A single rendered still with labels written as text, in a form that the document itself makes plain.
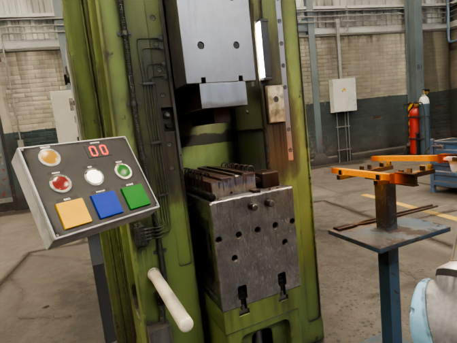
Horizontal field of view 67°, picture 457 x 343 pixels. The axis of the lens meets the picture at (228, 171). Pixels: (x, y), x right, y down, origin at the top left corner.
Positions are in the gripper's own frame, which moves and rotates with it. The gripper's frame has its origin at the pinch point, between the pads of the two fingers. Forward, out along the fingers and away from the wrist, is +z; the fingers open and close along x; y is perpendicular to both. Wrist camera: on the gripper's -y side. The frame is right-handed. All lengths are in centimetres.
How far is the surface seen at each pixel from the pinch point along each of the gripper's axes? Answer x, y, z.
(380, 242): -26.8, 31.0, 9.7
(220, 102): -76, -29, 39
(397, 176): -25.0, 4.3, 2.3
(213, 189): -83, 4, 39
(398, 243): -22.3, 31.4, 5.3
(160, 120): -98, -25, 53
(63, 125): -144, -51, 592
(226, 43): -71, -52, 39
